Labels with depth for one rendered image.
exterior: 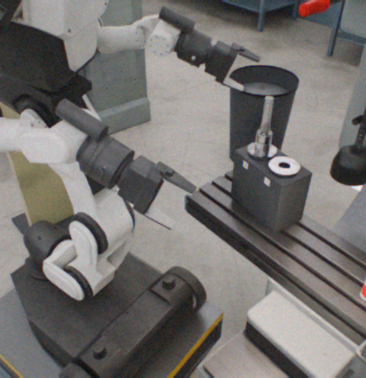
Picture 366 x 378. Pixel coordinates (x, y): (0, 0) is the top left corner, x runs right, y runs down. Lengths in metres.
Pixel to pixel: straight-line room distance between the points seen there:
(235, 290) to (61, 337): 1.11
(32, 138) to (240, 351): 0.84
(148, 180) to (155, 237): 1.92
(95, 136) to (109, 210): 0.48
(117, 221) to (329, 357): 0.68
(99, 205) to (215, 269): 1.39
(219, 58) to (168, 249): 1.60
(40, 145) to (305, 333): 0.86
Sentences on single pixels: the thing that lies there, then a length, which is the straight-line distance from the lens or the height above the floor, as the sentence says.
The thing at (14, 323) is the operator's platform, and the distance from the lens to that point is 1.95.
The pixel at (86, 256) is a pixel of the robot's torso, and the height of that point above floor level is 0.96.
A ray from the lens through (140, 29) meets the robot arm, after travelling 1.32.
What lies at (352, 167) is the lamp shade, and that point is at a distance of 0.85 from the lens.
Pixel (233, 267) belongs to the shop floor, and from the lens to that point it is 2.54.
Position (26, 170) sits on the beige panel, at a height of 0.48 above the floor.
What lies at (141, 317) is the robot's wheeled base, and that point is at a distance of 1.62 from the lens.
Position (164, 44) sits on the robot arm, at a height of 1.49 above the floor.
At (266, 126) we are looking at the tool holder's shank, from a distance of 1.31.
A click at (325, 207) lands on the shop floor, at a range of 3.04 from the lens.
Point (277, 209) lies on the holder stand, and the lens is 1.31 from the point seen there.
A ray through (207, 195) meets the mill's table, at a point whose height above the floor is 0.96.
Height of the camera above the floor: 1.91
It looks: 40 degrees down
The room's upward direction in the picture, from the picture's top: straight up
